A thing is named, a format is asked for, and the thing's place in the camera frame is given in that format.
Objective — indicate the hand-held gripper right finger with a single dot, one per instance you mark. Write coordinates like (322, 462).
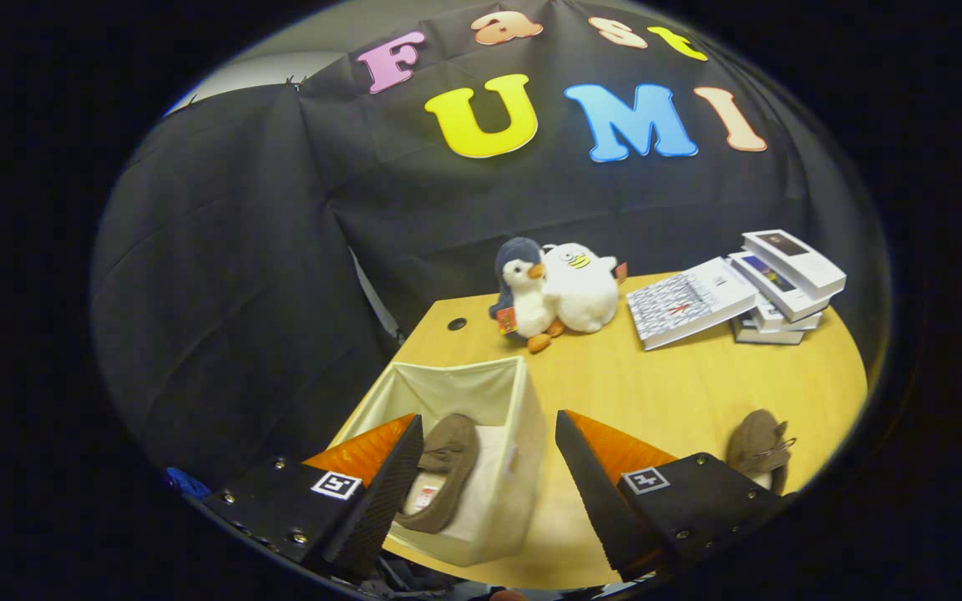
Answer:
(598, 509)

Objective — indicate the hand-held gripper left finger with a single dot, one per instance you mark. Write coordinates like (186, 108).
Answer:
(385, 501)

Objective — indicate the brown shoe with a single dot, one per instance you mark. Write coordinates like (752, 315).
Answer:
(755, 442)
(448, 455)

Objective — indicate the beige fabric storage box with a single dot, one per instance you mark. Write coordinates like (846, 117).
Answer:
(493, 392)

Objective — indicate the dark crumpled cloth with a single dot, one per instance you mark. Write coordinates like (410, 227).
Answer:
(414, 580)

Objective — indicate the white round plush toy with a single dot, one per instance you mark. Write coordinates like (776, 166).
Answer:
(581, 292)

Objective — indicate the white patterned calendar book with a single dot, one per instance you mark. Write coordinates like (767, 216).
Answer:
(686, 305)

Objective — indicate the grey white penguin plush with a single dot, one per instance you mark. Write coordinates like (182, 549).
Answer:
(523, 292)

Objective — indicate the grey book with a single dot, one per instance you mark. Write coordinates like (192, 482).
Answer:
(769, 335)

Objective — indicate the black backdrop cloth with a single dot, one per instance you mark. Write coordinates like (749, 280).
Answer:
(239, 275)

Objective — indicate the thin white book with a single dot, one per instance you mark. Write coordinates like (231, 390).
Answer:
(790, 321)

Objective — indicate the white book dark cover picture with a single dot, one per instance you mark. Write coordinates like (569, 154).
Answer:
(794, 259)

